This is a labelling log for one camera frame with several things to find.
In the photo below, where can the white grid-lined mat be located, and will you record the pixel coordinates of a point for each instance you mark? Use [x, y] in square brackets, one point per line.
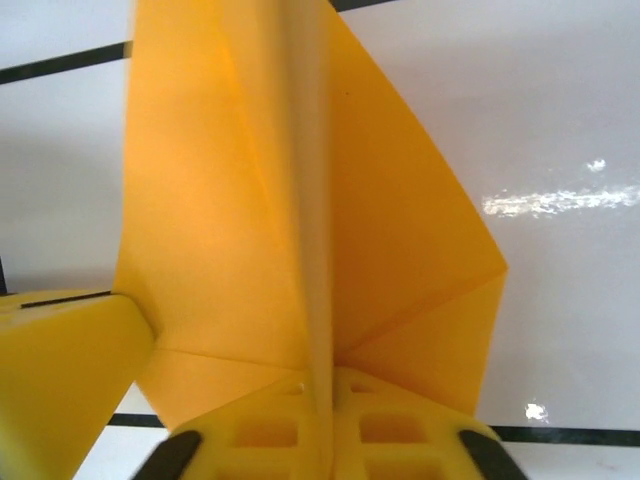
[550, 100]

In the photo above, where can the yellow paper sheet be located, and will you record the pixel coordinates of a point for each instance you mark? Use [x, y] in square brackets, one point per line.
[210, 200]

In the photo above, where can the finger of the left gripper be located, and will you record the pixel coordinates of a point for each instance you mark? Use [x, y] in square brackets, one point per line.
[60, 375]

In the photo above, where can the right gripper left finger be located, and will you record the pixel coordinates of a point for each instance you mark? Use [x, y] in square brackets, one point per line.
[270, 450]

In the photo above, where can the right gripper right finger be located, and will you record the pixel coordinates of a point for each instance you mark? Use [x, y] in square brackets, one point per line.
[400, 450]

